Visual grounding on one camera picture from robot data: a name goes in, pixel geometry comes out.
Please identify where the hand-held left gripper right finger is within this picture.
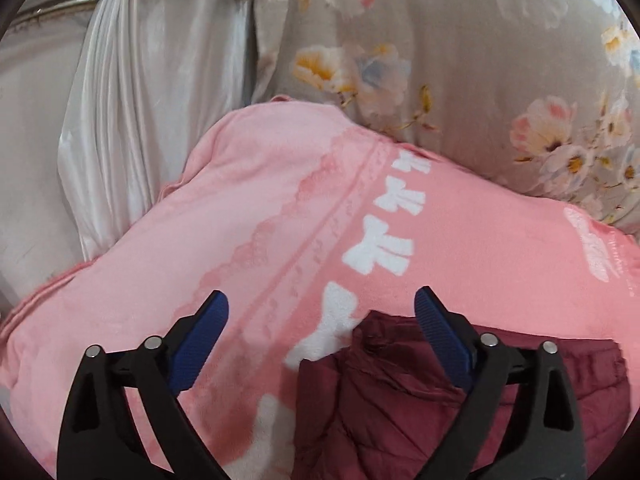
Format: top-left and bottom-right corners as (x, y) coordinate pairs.
(414, 286), (587, 480)

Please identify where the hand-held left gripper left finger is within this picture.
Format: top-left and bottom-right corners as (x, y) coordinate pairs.
(56, 290), (231, 480)

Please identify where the maroon quilted jacket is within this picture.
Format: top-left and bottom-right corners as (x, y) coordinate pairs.
(292, 310), (631, 480)

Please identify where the pink fleece blanket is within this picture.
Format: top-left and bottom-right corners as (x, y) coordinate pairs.
(0, 100), (640, 480)

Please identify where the white satin curtain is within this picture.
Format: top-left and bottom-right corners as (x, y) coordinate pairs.
(0, 0), (261, 311)

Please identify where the grey floral cloth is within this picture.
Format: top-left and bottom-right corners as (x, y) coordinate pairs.
(250, 0), (640, 236)

